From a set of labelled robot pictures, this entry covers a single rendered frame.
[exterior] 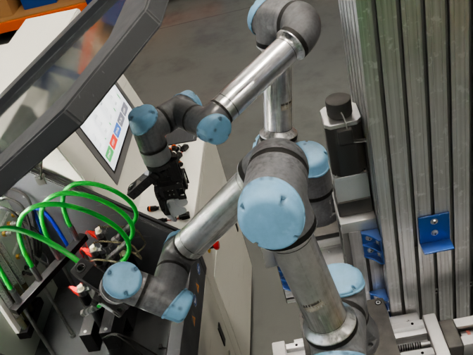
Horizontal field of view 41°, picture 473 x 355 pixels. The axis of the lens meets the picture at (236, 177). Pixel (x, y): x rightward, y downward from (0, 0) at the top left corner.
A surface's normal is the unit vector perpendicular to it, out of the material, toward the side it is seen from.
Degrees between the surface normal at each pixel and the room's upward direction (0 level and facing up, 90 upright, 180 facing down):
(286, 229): 82
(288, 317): 0
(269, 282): 0
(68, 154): 76
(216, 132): 90
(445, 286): 90
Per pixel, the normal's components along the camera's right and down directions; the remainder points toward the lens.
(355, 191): 0.05, 0.60
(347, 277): -0.20, -0.85
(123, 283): 0.28, -0.29
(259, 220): -0.19, 0.52
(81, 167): 0.89, -0.33
